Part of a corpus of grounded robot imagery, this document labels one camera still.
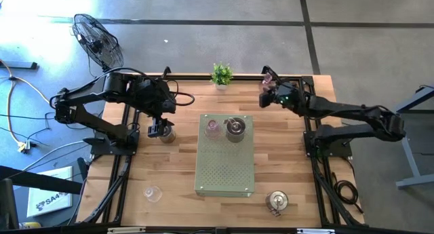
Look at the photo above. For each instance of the metal candle tin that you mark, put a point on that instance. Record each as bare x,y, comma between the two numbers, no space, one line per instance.
235,127
277,200
169,136

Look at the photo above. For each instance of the black aluminium table frame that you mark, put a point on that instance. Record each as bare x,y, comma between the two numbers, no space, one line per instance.
203,77

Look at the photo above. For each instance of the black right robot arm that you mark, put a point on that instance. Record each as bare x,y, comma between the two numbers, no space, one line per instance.
339,108

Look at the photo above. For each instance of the black curved bracket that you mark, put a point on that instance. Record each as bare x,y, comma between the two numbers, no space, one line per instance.
265,69
166,72

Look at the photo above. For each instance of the green plant in white pot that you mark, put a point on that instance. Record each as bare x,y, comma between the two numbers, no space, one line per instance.
221,74

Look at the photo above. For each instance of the black floor fan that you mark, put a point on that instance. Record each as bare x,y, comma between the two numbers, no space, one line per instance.
95,40

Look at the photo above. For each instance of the black metal beam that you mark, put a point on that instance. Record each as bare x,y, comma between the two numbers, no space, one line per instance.
34,181

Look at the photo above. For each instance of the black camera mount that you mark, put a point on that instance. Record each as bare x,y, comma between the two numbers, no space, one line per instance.
221,230

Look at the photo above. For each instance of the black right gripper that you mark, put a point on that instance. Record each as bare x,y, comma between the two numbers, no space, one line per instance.
288,96

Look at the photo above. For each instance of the black upright panel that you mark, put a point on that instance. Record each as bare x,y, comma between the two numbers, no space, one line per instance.
6,203

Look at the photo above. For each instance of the small yellow object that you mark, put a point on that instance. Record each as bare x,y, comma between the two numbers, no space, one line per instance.
28,224

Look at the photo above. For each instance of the green perforated metal shelf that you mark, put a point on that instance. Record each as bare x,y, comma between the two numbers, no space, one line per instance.
223,166

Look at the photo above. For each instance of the white label strip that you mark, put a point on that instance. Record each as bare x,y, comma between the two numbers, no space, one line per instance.
125,230
315,231

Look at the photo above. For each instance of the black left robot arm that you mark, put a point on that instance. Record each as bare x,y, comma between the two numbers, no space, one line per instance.
117,86

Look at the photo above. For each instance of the white printed sign board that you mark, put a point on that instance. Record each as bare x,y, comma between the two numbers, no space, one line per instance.
51,193

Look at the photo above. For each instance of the pink glass candle holder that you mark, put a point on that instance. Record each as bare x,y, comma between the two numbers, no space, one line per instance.
213,129
267,79

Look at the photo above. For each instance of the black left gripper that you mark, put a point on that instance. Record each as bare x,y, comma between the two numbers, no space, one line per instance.
156,129

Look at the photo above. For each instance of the clear glass candle holder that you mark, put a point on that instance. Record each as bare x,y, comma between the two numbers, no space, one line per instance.
152,194

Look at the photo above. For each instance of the black floor bar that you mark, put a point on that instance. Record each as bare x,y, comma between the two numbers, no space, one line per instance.
18,65

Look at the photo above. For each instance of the blue-grey metal table frame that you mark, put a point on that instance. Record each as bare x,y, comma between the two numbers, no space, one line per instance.
408,149

